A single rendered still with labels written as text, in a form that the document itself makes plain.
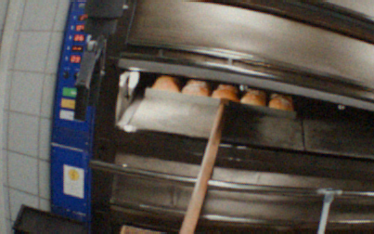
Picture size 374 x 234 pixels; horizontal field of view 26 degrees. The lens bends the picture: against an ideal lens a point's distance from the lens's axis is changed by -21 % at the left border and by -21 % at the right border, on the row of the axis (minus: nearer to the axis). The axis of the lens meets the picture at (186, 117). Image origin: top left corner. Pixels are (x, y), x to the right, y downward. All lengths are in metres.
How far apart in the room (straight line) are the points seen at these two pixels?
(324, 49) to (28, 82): 1.03
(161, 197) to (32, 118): 0.52
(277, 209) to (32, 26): 1.06
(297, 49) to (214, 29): 0.27
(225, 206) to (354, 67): 0.66
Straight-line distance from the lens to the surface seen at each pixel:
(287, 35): 2.92
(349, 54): 2.94
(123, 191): 3.04
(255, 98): 3.46
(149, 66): 2.80
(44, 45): 3.01
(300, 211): 3.04
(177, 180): 2.63
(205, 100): 3.46
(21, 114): 3.08
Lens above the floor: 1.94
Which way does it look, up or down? 14 degrees down
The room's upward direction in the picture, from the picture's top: 8 degrees clockwise
